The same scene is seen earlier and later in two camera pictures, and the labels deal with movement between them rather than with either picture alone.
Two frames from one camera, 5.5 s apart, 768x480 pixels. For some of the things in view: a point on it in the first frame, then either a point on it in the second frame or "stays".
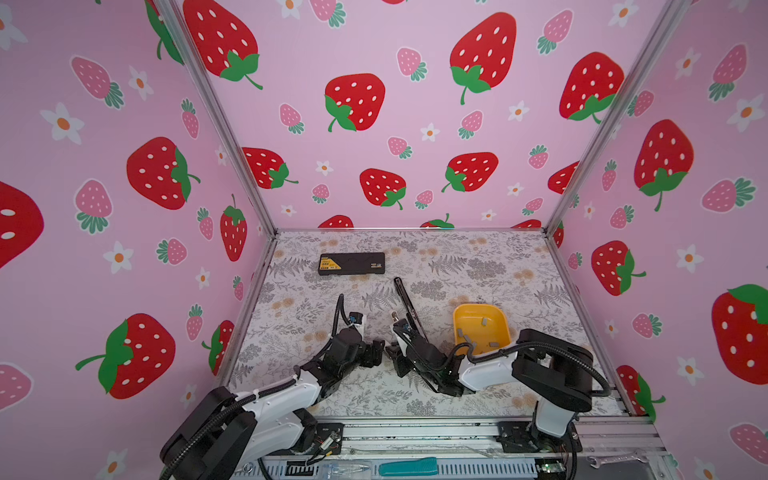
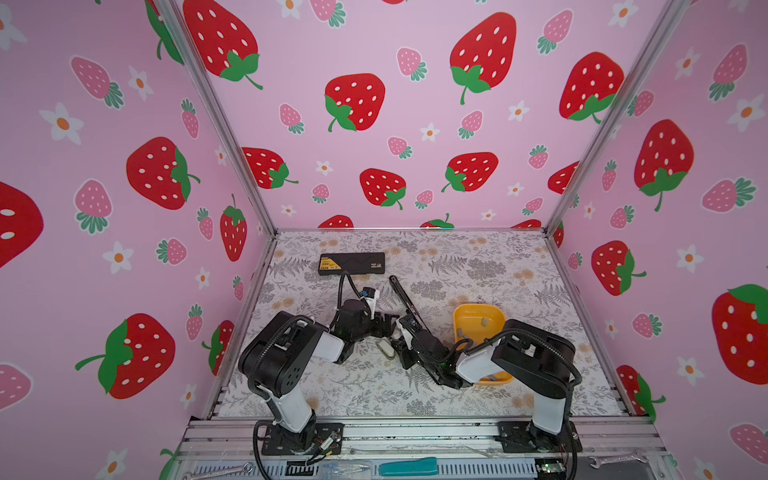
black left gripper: (373, 352) to (386, 328)
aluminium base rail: (614, 448) stays
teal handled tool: (423, 466) stays
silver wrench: (634, 456) stays
